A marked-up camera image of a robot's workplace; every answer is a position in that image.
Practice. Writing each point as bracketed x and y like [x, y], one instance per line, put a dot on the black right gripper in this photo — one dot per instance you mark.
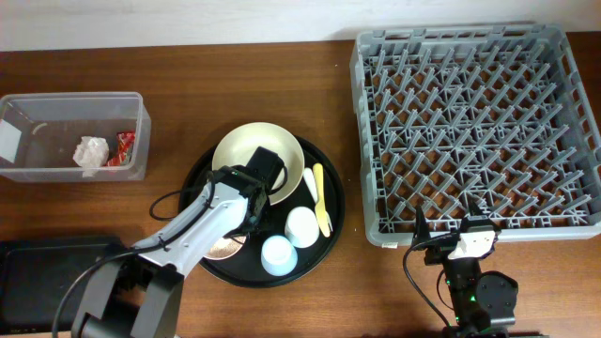
[441, 249]

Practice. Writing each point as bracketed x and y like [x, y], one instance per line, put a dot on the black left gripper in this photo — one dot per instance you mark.
[256, 207]

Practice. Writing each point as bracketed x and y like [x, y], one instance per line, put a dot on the pink small bowl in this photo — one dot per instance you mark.
[225, 248]

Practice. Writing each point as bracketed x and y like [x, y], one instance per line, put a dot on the red snack wrapper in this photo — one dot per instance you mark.
[125, 143]

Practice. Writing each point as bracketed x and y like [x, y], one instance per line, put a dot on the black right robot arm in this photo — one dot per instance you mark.
[483, 302]

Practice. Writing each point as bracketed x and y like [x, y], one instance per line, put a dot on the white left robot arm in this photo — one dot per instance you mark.
[137, 292]

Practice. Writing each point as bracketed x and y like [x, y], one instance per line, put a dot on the grey dishwasher rack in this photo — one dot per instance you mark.
[495, 116]

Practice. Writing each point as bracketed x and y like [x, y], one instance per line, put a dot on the clear plastic waste bin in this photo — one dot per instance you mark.
[40, 133]

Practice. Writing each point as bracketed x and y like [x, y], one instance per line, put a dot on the cream plate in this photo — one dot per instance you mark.
[238, 146]

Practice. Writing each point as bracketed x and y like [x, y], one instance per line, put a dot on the white plastic utensil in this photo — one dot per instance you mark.
[309, 179]

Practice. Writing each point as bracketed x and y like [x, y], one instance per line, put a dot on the black round tray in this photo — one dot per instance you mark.
[244, 268]

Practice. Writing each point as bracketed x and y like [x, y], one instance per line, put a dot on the white cup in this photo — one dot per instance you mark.
[301, 227]

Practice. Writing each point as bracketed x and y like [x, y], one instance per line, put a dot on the yellow plastic fork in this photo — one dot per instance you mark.
[320, 208]

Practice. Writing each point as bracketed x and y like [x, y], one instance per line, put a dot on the light blue cup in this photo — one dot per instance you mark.
[278, 256]

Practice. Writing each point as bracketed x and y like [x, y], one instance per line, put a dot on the crumpled white tissue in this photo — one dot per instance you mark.
[91, 154]

